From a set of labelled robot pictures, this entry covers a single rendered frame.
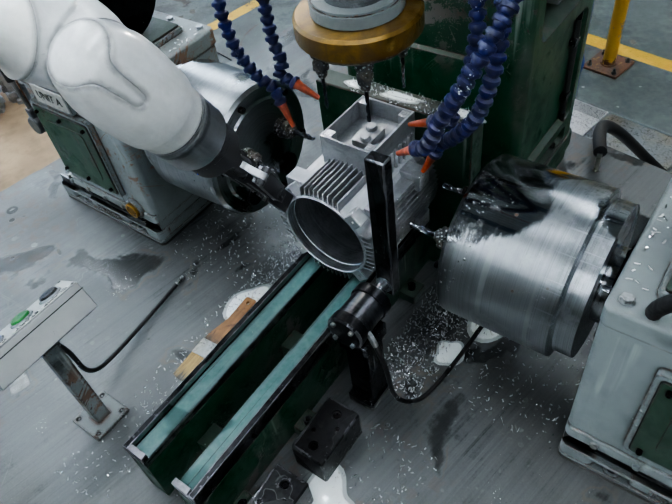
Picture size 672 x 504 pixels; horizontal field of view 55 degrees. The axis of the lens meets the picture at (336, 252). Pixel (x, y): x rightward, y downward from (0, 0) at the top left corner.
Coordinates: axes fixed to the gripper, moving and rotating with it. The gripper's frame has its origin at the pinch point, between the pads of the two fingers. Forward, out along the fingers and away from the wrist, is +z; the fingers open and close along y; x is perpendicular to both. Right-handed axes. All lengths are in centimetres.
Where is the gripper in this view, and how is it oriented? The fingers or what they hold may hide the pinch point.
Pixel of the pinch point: (275, 195)
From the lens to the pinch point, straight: 98.6
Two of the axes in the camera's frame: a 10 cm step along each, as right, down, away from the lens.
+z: 3.9, 2.6, 8.8
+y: -8.1, -3.7, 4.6
